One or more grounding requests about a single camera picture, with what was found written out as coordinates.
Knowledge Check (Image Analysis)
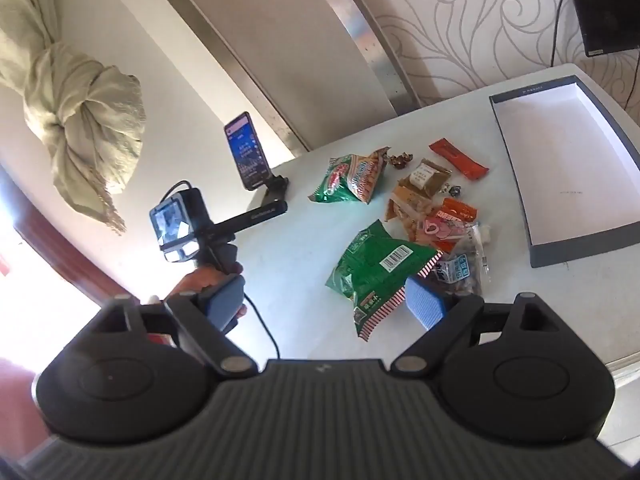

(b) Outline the green snack bag with barcode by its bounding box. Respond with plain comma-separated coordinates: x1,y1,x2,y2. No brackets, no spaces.
325,219,443,342

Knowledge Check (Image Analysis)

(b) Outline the grey box with white inside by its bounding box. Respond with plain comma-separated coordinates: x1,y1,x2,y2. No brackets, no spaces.
489,75,640,269

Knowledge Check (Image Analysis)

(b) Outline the black phone stand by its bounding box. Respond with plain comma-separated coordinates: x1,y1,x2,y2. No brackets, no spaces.
259,174,291,206

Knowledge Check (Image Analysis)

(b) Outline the thin black television cable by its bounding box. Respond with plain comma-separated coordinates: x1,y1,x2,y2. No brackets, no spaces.
621,52,635,113

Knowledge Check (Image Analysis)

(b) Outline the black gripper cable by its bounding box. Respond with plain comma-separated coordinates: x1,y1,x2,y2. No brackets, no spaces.
244,297,280,358

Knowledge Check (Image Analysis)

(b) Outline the blue white label snack packet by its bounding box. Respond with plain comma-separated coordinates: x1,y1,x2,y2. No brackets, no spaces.
432,252,485,297

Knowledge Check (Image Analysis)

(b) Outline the green snack bag red print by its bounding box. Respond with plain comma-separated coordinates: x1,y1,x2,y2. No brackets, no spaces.
306,146,392,206

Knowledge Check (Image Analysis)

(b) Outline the beige packet with white label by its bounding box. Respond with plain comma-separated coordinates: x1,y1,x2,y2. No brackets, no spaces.
397,158,453,197

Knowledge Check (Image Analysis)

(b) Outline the red snack packet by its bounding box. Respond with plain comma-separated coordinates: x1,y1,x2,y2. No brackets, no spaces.
428,138,492,182

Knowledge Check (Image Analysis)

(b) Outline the orange nut packet clear window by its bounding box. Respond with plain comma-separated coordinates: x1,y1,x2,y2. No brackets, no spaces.
384,185,437,243

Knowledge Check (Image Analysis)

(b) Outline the person's left hand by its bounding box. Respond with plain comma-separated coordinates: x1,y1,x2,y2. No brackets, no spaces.
167,265,236,297

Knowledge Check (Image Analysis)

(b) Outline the clear packet with pink print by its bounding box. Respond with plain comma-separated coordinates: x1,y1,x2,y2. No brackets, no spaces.
416,211,471,252

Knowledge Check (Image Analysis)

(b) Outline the brown foil candy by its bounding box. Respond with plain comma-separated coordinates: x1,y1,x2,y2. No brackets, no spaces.
389,148,417,170

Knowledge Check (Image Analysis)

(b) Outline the knotted beige curtain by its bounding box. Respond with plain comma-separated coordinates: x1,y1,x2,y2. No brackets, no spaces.
0,0,146,235

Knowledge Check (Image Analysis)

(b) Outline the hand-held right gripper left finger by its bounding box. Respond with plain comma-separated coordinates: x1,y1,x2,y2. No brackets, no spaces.
95,272,256,377

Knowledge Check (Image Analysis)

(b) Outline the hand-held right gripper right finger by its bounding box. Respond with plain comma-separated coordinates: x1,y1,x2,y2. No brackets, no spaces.
392,276,562,377

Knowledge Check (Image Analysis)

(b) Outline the clear packet with white candy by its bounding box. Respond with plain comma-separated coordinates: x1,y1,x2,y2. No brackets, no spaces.
465,224,495,263

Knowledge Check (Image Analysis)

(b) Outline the orange snack packet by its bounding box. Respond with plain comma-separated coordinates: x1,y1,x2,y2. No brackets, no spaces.
439,197,479,225

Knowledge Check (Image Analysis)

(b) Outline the smartphone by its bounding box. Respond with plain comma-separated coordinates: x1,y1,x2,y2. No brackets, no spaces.
223,111,273,192

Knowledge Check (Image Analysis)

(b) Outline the black television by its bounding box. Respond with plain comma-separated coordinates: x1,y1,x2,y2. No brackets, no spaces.
557,0,640,58

